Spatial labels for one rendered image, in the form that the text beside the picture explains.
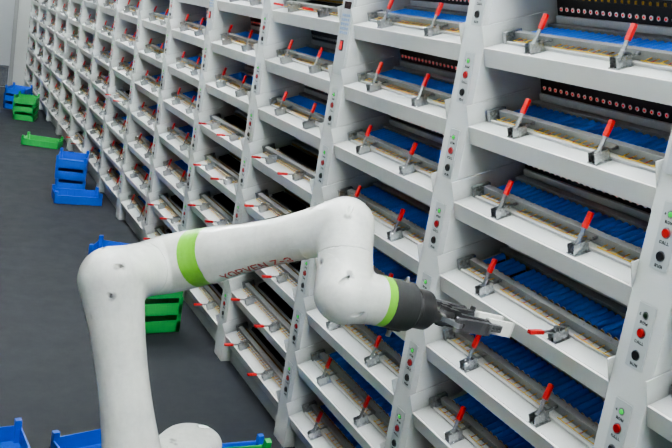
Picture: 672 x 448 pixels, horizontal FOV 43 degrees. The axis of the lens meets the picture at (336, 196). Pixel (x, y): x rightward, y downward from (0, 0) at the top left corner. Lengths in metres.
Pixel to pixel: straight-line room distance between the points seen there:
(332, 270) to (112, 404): 0.50
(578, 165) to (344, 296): 0.58
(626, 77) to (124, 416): 1.13
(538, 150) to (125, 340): 0.93
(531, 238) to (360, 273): 0.51
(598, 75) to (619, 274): 0.39
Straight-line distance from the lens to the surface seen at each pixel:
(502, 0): 2.09
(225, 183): 3.65
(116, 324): 1.64
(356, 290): 1.47
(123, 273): 1.63
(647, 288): 1.64
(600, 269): 1.73
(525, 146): 1.91
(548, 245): 1.84
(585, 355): 1.80
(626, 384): 1.69
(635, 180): 1.67
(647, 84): 1.68
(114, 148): 6.07
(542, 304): 1.94
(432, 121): 2.23
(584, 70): 1.80
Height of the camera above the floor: 1.45
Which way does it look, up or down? 12 degrees down
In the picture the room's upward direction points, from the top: 9 degrees clockwise
